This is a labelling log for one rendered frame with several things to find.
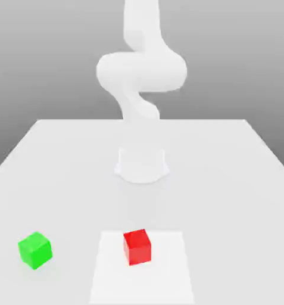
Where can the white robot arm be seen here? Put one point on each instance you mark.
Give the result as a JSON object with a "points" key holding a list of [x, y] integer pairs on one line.
{"points": [[141, 71]]}

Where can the small red cube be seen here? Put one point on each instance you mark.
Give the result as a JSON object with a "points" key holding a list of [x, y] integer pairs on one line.
{"points": [[137, 247]]}

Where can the small green cube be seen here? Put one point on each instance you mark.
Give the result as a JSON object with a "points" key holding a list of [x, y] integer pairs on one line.
{"points": [[35, 250]]}

